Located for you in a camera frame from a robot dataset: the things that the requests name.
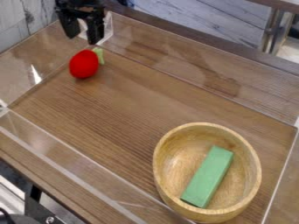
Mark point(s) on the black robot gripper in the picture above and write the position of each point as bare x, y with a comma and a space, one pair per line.
72, 9

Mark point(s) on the red plush fruit green leaf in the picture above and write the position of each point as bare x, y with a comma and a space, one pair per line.
85, 62

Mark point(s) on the wooden bowl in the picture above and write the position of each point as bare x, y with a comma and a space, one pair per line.
177, 156

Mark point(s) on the black table leg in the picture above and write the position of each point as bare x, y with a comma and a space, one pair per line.
36, 193

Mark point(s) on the green rectangular block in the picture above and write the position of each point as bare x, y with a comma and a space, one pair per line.
206, 177

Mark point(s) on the metal frame in background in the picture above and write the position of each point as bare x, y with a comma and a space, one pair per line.
277, 26

